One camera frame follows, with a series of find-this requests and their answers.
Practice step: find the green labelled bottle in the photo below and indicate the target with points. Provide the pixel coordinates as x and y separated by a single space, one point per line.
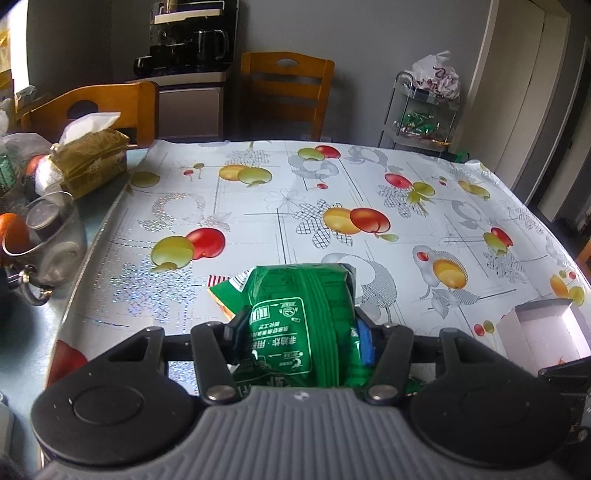
4 170

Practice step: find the clear plastic bag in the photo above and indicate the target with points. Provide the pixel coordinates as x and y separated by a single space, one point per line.
18 143

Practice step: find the grey white cabinet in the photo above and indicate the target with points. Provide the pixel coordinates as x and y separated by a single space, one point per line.
189 113

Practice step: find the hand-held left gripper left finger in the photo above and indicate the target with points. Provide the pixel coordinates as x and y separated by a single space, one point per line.
233 338

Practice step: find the white door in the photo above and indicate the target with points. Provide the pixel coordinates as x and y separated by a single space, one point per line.
521 92

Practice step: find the black coffee machine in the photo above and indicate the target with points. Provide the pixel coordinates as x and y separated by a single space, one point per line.
189 41

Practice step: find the pile of green wrapped candies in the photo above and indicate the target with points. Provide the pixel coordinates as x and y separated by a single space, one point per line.
420 127

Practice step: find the white printed plastic bag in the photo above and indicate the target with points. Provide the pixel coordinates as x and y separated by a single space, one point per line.
436 76

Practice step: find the glass mug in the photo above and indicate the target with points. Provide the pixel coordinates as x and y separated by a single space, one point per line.
55 249

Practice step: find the white cardboard box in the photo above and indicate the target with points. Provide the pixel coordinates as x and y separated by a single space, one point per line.
545 332

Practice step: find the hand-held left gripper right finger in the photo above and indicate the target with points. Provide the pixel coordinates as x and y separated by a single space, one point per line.
366 344

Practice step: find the red-orange fruit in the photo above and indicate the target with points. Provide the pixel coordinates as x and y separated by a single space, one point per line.
34 165

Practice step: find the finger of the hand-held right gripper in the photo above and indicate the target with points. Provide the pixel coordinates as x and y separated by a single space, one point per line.
572 371

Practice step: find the fruit printed tablecloth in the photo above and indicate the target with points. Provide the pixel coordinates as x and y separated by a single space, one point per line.
277 184

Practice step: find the wooden slat-back chair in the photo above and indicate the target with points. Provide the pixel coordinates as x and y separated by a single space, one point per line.
286 87

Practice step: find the small green object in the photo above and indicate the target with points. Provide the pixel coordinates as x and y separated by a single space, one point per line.
461 157

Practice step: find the green snack bag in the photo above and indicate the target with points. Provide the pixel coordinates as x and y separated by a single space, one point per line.
300 314

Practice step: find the olive green tissue pack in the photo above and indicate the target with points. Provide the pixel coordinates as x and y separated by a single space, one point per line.
92 157

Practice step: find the orange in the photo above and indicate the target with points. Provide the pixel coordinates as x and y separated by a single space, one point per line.
9 230

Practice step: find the wooden chair with oval cutout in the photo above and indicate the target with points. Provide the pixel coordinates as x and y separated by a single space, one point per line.
134 106

